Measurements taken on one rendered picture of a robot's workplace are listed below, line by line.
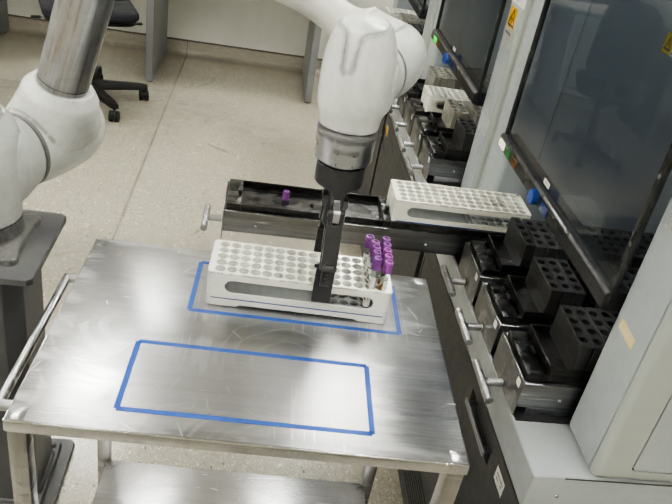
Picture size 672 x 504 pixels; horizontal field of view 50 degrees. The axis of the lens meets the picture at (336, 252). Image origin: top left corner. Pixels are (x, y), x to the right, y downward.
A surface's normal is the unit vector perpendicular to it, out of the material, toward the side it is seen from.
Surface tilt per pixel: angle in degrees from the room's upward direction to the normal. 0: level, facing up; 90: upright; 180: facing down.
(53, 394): 0
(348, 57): 81
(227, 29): 90
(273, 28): 90
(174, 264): 0
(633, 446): 90
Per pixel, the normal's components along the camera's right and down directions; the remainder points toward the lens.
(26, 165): 0.94, 0.26
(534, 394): 0.06, 0.53
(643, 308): -0.99, -0.11
